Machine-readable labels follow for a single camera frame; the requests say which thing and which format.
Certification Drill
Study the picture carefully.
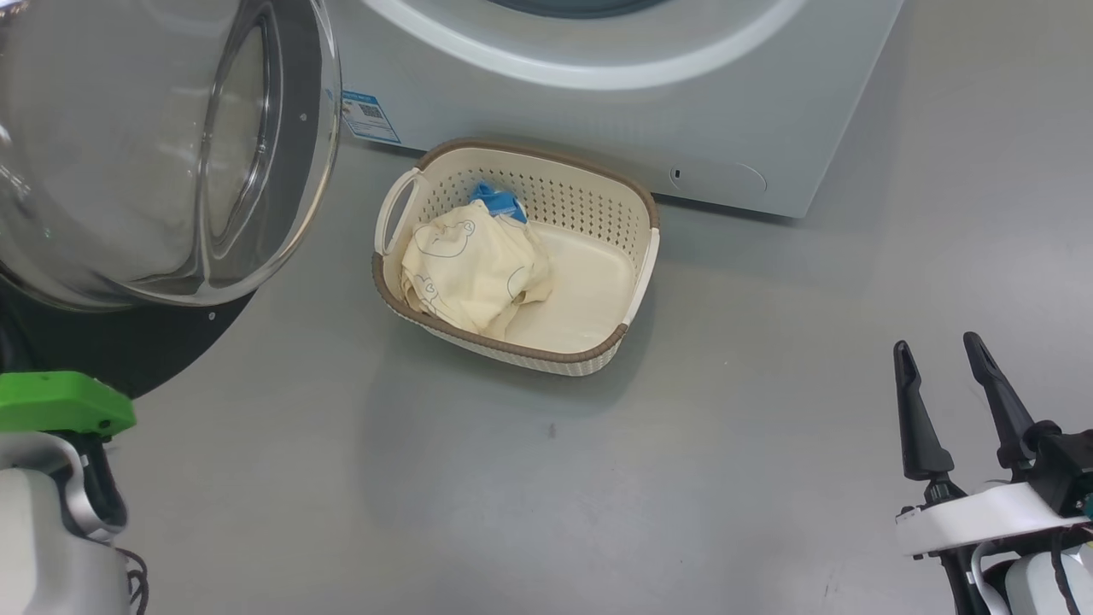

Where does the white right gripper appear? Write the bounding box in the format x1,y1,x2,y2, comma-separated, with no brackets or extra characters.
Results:
892,331,1093,558

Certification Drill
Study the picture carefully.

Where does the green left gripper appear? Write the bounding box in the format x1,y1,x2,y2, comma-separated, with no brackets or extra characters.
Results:
0,372,137,439

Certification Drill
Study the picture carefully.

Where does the washing machine door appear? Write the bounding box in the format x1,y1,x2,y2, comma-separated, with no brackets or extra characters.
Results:
0,0,342,400

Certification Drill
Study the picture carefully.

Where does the cream printed garment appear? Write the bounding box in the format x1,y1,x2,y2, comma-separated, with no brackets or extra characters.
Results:
400,201,554,338

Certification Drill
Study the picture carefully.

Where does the blue and tan garment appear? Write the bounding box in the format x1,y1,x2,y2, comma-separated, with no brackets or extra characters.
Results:
470,181,529,225

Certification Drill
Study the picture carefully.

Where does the oval drain filter cover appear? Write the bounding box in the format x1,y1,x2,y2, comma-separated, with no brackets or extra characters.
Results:
669,158,768,197

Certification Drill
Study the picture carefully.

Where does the cream perforated laundry basket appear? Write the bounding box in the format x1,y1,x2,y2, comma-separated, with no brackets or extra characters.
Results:
371,138,661,378

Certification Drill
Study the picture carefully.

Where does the blue energy label sticker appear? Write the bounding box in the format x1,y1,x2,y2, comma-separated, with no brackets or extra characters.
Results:
342,90,402,144

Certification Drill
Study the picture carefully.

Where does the right cable with teal plug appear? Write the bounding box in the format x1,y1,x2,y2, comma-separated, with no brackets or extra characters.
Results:
1049,530,1078,615

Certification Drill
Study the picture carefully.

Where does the cable with teal plug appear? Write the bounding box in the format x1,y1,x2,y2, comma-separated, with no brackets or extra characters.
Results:
115,547,151,615
1049,530,1078,615

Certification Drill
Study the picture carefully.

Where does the left cable with teal plug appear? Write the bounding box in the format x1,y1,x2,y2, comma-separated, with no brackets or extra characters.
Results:
115,547,151,615

